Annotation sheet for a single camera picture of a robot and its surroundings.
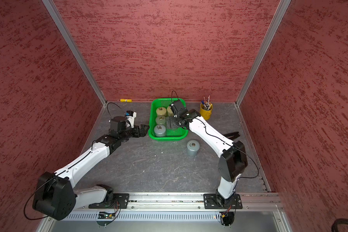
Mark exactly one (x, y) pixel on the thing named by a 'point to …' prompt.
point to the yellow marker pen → (125, 100)
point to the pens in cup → (206, 105)
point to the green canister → (160, 120)
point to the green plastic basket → (172, 134)
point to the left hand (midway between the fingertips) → (143, 129)
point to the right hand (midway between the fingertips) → (175, 124)
